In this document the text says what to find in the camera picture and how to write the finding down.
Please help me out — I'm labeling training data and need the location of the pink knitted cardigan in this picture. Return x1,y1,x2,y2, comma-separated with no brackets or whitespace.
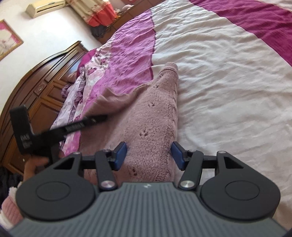
79,62,179,184

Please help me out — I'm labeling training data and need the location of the person's left hand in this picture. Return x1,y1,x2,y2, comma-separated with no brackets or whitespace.
23,156,49,182

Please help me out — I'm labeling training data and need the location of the floral purple quilt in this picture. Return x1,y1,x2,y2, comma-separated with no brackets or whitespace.
51,47,112,129

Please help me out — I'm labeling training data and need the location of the pink white sleeve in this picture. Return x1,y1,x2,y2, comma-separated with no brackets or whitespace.
0,182,23,230

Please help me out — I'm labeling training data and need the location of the dark wooden headboard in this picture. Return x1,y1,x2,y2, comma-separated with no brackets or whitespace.
1,41,87,174

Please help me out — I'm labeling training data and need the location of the magenta pillow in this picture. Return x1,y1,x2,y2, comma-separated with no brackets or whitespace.
77,48,97,76

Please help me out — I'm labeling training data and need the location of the framed pink picture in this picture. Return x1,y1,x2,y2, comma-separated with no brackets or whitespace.
0,19,23,60

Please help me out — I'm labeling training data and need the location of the dark bag by curtain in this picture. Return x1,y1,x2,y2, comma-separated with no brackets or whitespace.
90,25,111,39

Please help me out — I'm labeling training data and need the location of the magenta striped bedspread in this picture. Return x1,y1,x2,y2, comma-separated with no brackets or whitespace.
61,1,291,229

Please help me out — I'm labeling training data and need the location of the cream and red curtain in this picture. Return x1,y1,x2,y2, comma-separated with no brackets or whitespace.
66,0,117,27

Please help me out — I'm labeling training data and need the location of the wooden low cabinet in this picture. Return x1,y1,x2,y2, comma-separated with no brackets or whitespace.
96,0,163,44

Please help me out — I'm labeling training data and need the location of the wall air conditioner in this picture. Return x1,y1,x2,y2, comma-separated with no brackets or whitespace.
25,0,67,18

